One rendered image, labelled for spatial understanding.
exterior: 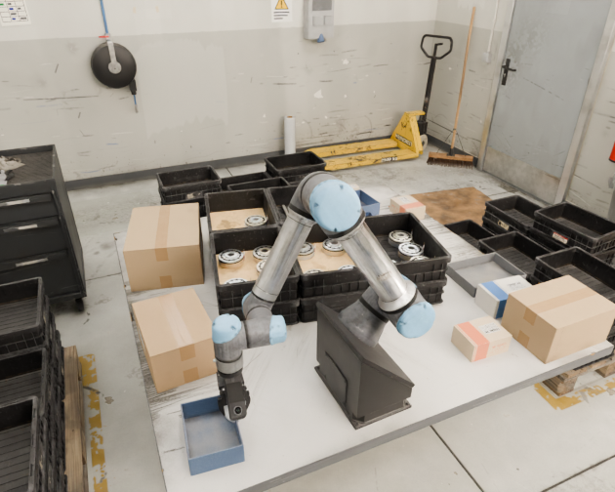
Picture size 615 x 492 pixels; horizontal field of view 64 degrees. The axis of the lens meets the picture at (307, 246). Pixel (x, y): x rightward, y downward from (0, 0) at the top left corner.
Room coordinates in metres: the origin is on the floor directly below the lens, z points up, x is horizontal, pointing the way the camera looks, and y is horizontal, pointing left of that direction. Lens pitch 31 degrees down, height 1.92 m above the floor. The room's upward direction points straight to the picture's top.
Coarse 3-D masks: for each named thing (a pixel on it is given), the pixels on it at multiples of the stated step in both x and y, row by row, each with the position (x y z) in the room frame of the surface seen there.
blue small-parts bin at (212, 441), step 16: (208, 400) 1.04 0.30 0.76; (192, 416) 1.02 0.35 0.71; (208, 416) 1.03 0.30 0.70; (224, 416) 1.03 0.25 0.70; (192, 432) 0.97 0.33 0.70; (208, 432) 0.97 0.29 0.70; (224, 432) 0.97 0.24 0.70; (192, 448) 0.91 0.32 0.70; (208, 448) 0.91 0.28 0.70; (224, 448) 0.91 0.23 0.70; (240, 448) 0.87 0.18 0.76; (192, 464) 0.83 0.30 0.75; (208, 464) 0.84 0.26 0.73; (224, 464) 0.86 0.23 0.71
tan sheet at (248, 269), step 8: (216, 256) 1.75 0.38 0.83; (248, 256) 1.75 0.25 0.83; (248, 264) 1.69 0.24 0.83; (256, 264) 1.69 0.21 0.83; (224, 272) 1.63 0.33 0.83; (232, 272) 1.63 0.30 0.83; (240, 272) 1.63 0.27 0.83; (248, 272) 1.63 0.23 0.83; (256, 272) 1.63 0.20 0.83; (224, 280) 1.57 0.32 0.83; (248, 280) 1.57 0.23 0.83
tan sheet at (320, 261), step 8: (320, 248) 1.82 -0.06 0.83; (320, 256) 1.76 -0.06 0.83; (328, 256) 1.76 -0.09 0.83; (344, 256) 1.76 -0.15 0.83; (304, 264) 1.70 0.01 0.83; (312, 264) 1.70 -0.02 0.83; (320, 264) 1.70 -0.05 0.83; (328, 264) 1.70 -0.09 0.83; (336, 264) 1.70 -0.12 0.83; (344, 264) 1.70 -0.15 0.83; (352, 264) 1.70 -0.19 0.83
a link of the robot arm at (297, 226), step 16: (288, 208) 1.21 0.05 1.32; (304, 208) 1.18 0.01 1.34; (288, 224) 1.19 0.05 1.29; (304, 224) 1.18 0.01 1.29; (288, 240) 1.17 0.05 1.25; (304, 240) 1.18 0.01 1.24; (272, 256) 1.16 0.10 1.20; (288, 256) 1.15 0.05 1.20; (272, 272) 1.14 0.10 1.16; (288, 272) 1.16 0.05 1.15; (256, 288) 1.14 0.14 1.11; (272, 288) 1.13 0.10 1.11; (256, 304) 1.11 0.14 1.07; (272, 304) 1.13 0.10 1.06
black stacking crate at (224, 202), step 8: (240, 192) 2.19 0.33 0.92; (248, 192) 2.20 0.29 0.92; (256, 192) 2.21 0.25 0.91; (264, 192) 2.19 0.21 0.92; (208, 200) 2.15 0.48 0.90; (216, 200) 2.16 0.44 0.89; (224, 200) 2.17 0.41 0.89; (232, 200) 2.18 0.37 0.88; (240, 200) 2.19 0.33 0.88; (248, 200) 2.20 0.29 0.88; (256, 200) 2.21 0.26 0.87; (264, 200) 2.20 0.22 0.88; (216, 208) 2.16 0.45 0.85; (224, 208) 2.17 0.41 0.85; (232, 208) 2.18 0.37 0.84; (240, 208) 2.19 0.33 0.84; (248, 208) 2.20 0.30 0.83; (264, 208) 2.21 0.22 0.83; (272, 216) 1.94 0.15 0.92; (272, 224) 1.95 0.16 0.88
